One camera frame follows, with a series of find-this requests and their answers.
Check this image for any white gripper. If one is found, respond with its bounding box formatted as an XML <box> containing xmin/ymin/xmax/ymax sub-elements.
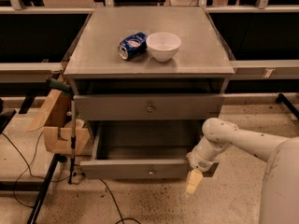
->
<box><xmin>186</xmin><ymin>137</ymin><xmax>226</xmax><ymax>194</ymax></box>

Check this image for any grey drawer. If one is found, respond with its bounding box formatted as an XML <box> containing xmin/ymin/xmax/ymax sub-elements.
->
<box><xmin>80</xmin><ymin>120</ymin><xmax>203</xmax><ymax>179</ymax></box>
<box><xmin>74</xmin><ymin>94</ymin><xmax>224</xmax><ymax>120</ymax></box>

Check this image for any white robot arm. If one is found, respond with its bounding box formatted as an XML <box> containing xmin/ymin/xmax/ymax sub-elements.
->
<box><xmin>186</xmin><ymin>118</ymin><xmax>299</xmax><ymax>224</ymax></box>

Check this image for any grey top drawer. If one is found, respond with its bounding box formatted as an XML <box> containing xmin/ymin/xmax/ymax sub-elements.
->
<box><xmin>74</xmin><ymin>94</ymin><xmax>224</xmax><ymax>120</ymax></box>

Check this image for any grey drawer cabinet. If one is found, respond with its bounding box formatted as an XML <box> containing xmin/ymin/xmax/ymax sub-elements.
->
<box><xmin>64</xmin><ymin>6</ymin><xmax>236</xmax><ymax>175</ymax></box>

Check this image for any black stand foot right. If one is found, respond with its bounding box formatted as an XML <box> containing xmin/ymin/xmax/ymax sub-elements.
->
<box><xmin>276</xmin><ymin>93</ymin><xmax>299</xmax><ymax>119</ymax></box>

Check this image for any white bowl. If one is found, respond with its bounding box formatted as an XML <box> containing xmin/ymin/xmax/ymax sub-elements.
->
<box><xmin>146</xmin><ymin>32</ymin><xmax>181</xmax><ymax>62</ymax></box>

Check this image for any black metal stand leg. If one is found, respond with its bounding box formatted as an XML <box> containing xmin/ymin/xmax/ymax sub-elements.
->
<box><xmin>27</xmin><ymin>154</ymin><xmax>62</xmax><ymax>224</ymax></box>

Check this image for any crushed blue soda can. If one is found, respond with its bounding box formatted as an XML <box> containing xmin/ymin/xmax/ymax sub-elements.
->
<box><xmin>118</xmin><ymin>32</ymin><xmax>147</xmax><ymax>60</ymax></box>

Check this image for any cardboard box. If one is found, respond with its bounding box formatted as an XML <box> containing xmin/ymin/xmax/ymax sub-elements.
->
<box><xmin>26</xmin><ymin>75</ymin><xmax>92</xmax><ymax>156</ymax></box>

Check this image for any green handled pole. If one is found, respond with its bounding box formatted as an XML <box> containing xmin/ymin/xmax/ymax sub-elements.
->
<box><xmin>47</xmin><ymin>78</ymin><xmax>76</xmax><ymax>184</ymax></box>

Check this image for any black floor cable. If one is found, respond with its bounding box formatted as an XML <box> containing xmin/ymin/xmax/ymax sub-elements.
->
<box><xmin>0</xmin><ymin>131</ymin><xmax>142</xmax><ymax>224</ymax></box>

